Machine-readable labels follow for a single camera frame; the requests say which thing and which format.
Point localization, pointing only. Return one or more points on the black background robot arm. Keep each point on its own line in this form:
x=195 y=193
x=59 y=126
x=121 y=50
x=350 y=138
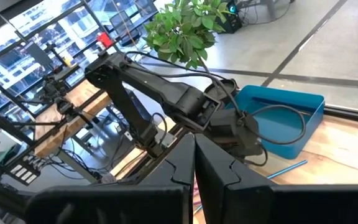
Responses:
x=54 y=88

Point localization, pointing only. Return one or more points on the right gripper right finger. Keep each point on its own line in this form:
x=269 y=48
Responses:
x=259 y=205

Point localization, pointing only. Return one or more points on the red object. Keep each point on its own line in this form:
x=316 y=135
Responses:
x=105 y=40

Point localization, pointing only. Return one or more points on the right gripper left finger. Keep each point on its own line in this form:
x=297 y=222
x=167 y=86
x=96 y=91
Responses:
x=120 y=205

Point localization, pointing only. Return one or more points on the grey metal bracket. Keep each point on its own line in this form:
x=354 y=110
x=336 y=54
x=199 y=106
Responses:
x=168 y=140

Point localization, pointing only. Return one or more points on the green potted plant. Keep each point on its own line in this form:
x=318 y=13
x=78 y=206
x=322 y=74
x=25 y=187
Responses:
x=182 y=34

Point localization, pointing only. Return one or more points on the wooden background table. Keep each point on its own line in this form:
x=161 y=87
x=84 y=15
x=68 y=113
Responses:
x=61 y=137

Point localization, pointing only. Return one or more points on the small yellow object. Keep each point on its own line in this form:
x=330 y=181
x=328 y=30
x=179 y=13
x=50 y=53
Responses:
x=68 y=61

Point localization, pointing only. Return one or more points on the blue rectangular bin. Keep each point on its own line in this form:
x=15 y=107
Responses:
x=278 y=130

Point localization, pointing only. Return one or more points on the black power strip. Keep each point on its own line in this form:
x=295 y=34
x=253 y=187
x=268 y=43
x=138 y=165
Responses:
x=23 y=174

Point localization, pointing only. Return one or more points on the black computer tower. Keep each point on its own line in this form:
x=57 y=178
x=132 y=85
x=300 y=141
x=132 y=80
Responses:
x=232 y=21

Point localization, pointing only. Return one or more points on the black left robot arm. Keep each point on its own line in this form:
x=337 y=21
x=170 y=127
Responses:
x=154 y=87

